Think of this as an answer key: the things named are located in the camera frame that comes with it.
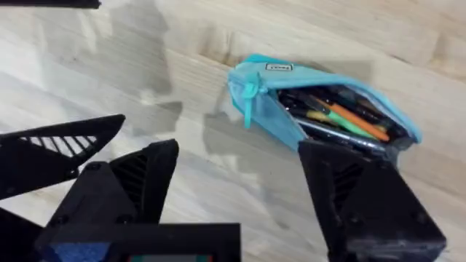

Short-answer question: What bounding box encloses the blue soft zip bag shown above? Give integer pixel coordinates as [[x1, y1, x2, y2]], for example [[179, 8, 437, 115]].
[[226, 53, 424, 155]]

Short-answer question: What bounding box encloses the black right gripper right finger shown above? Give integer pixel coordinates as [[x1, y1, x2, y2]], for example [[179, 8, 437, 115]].
[[298, 139, 448, 262]]

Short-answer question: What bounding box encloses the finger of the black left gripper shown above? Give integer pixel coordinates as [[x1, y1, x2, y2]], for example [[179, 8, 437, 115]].
[[0, 207, 44, 262], [0, 114, 127, 201]]

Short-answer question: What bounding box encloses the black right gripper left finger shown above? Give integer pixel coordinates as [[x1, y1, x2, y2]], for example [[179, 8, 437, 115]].
[[34, 138, 180, 253]]

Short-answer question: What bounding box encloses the black rail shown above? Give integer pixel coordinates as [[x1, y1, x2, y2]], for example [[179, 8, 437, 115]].
[[0, 0, 102, 10]]

